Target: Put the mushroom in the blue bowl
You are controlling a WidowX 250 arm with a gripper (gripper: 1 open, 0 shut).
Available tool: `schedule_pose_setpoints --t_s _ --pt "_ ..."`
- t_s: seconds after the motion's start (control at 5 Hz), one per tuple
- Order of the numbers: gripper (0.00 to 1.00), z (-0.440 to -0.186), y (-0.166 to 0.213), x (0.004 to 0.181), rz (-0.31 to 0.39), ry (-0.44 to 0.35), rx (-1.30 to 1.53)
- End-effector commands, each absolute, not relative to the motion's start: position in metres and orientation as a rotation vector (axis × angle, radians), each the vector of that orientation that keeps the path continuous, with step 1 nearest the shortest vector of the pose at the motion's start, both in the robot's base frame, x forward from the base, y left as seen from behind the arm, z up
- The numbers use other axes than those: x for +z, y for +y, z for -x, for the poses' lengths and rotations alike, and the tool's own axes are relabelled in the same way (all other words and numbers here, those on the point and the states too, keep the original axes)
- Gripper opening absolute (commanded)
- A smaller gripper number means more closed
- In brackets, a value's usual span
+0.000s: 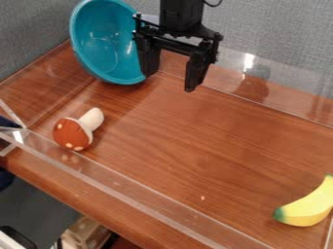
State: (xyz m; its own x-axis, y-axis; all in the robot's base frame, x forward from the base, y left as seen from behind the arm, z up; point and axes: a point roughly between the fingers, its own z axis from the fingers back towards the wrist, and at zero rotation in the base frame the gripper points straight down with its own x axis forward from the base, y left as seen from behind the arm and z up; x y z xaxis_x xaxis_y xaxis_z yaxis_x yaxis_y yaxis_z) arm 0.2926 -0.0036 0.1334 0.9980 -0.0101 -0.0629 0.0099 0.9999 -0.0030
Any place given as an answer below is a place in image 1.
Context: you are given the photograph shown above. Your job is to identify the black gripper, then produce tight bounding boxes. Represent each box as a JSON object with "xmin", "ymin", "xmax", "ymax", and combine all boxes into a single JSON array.
[{"xmin": 133, "ymin": 0, "xmax": 222, "ymax": 92}]

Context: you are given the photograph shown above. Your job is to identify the red toy mushroom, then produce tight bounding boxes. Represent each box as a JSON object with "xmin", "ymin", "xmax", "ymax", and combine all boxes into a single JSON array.
[{"xmin": 52, "ymin": 108, "xmax": 105, "ymax": 152}]

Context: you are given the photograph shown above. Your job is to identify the blue plastic bowl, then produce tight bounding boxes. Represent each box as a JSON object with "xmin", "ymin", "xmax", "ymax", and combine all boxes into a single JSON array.
[{"xmin": 70, "ymin": 0, "xmax": 146, "ymax": 86}]

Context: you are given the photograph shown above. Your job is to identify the clear acrylic back barrier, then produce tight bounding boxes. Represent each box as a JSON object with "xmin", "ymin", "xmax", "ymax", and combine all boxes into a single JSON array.
[{"xmin": 161, "ymin": 45, "xmax": 333, "ymax": 127}]

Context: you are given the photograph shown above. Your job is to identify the clear acrylic barrier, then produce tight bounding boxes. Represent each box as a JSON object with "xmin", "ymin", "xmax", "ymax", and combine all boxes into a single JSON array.
[
  {"xmin": 0, "ymin": 99, "xmax": 269, "ymax": 249},
  {"xmin": 161, "ymin": 45, "xmax": 333, "ymax": 127}
]

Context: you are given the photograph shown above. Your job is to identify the clear acrylic front barrier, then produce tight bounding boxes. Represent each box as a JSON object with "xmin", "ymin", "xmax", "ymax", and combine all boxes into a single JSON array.
[{"xmin": 0, "ymin": 99, "xmax": 269, "ymax": 249}]

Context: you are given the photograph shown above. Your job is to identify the dark blue object left edge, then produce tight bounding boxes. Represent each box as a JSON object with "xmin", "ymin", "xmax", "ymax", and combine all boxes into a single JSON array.
[{"xmin": 0, "ymin": 115, "xmax": 22, "ymax": 192}]

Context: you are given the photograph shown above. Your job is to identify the yellow toy banana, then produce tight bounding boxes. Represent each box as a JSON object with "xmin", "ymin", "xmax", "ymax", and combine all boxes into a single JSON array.
[{"xmin": 273, "ymin": 174, "xmax": 333, "ymax": 227}]

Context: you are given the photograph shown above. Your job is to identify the wooden box under table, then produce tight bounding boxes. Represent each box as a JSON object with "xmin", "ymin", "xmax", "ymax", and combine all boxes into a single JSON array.
[{"xmin": 58, "ymin": 217, "xmax": 113, "ymax": 249}]

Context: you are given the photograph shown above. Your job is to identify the black white object bottom corner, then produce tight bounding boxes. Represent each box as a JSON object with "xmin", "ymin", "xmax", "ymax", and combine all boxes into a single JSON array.
[{"xmin": 0, "ymin": 226, "xmax": 38, "ymax": 249}]

